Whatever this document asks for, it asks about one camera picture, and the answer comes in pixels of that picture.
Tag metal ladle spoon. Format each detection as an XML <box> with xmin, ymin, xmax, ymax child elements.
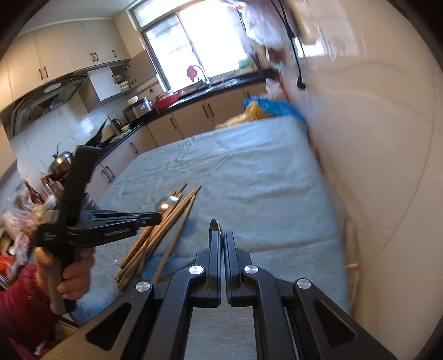
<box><xmin>155</xmin><ymin>195</ymin><xmax>179</xmax><ymax>214</ymax></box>

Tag wooden chopstick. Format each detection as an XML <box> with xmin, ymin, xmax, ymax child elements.
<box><xmin>120</xmin><ymin>205</ymin><xmax>176</xmax><ymax>271</ymax></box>
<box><xmin>152</xmin><ymin>195</ymin><xmax>196</xmax><ymax>284</ymax></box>
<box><xmin>114</xmin><ymin>184</ymin><xmax>201</xmax><ymax>291</ymax></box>
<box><xmin>114</xmin><ymin>187</ymin><xmax>200</xmax><ymax>291</ymax></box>

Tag red jacket left forearm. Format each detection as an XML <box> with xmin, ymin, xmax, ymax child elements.
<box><xmin>1</xmin><ymin>264</ymin><xmax>60</xmax><ymax>359</ymax></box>

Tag lower kitchen cabinets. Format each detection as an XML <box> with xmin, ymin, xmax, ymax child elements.
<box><xmin>87</xmin><ymin>81</ymin><xmax>266</xmax><ymax>201</ymax></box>

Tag person's left hand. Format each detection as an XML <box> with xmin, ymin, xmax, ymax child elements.
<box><xmin>34</xmin><ymin>247</ymin><xmax>95</xmax><ymax>300</ymax></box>

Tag sauce bottle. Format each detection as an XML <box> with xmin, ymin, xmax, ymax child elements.
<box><xmin>23</xmin><ymin>180</ymin><xmax>44</xmax><ymax>205</ymax></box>

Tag plastic bags on counter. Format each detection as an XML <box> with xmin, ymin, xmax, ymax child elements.
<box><xmin>1</xmin><ymin>194</ymin><xmax>58</xmax><ymax>288</ymax></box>

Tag steel pot with lid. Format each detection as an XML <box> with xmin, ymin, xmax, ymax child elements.
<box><xmin>48</xmin><ymin>144</ymin><xmax>74</xmax><ymax>179</ymax></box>

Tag black wok pan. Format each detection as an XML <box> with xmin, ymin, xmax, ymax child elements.
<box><xmin>86</xmin><ymin>119</ymin><xmax>107</xmax><ymax>147</ymax></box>

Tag silver rice cooker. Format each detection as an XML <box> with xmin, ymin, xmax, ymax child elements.
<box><xmin>123</xmin><ymin>97</ymin><xmax>153</xmax><ymax>123</ymax></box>

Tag red basin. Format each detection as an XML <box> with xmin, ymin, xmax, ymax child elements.
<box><xmin>155</xmin><ymin>93</ymin><xmax>180</xmax><ymax>110</ymax></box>

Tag range hood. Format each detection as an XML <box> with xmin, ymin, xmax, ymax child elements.
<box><xmin>10</xmin><ymin>74</ymin><xmax>89</xmax><ymax>137</ymax></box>

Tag yellow plastic bag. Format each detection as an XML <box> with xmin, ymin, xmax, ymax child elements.
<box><xmin>215</xmin><ymin>101</ymin><xmax>272</xmax><ymax>129</ymax></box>

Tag pink cloth on faucet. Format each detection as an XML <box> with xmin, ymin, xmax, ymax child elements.
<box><xmin>186</xmin><ymin>65</ymin><xmax>197</xmax><ymax>82</ymax></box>

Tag blue plastic bag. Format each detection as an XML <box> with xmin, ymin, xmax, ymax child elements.
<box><xmin>243</xmin><ymin>97</ymin><xmax>306</xmax><ymax>124</ymax></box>

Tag window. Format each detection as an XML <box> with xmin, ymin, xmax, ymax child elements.
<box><xmin>130</xmin><ymin>1</ymin><xmax>259</xmax><ymax>91</ymax></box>

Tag upper wall cabinets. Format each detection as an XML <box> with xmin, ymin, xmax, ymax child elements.
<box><xmin>1</xmin><ymin>19</ymin><xmax>130</xmax><ymax>109</ymax></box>

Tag black power cable with plug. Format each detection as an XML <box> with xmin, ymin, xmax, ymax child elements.
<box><xmin>269</xmin><ymin>0</ymin><xmax>307</xmax><ymax>90</ymax></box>

